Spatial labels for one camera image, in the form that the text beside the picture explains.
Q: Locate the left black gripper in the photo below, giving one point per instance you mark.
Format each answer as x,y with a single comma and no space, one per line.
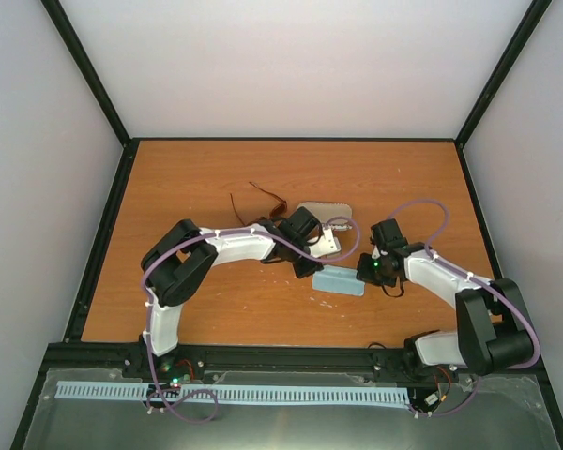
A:
301,271

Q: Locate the blue cleaning cloth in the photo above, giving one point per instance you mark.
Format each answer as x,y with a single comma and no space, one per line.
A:
339,280

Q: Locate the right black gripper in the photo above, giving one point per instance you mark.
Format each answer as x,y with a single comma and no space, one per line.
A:
363,273

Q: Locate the flag pattern glasses case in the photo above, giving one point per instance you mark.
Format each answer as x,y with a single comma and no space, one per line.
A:
337,215

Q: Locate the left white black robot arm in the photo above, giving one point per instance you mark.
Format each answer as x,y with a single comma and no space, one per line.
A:
175,268

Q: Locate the brown tinted sunglasses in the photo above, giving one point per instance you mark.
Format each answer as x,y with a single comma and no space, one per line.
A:
263,204

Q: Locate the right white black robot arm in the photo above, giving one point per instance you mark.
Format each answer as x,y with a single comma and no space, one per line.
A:
493,329

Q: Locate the light blue slotted cable duct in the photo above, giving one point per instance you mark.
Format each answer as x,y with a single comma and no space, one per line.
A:
247,395

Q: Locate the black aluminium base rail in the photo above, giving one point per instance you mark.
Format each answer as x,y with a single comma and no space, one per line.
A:
375,363

